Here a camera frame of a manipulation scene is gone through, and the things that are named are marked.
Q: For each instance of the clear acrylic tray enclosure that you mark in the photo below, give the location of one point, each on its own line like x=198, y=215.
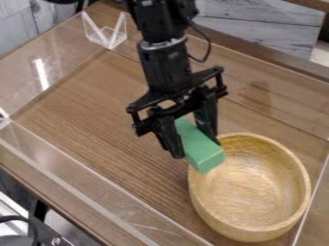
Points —
x=68, y=148

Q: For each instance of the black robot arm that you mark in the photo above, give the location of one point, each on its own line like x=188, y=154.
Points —
x=162, y=21

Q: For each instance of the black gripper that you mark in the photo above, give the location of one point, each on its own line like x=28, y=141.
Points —
x=178, y=92

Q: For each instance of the black metal table bracket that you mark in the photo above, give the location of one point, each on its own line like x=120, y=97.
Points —
x=48, y=236

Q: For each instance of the green rectangular block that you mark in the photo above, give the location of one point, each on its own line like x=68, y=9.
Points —
x=202, y=153

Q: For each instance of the light brown wooden bowl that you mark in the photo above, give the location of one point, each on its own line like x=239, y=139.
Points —
x=252, y=197

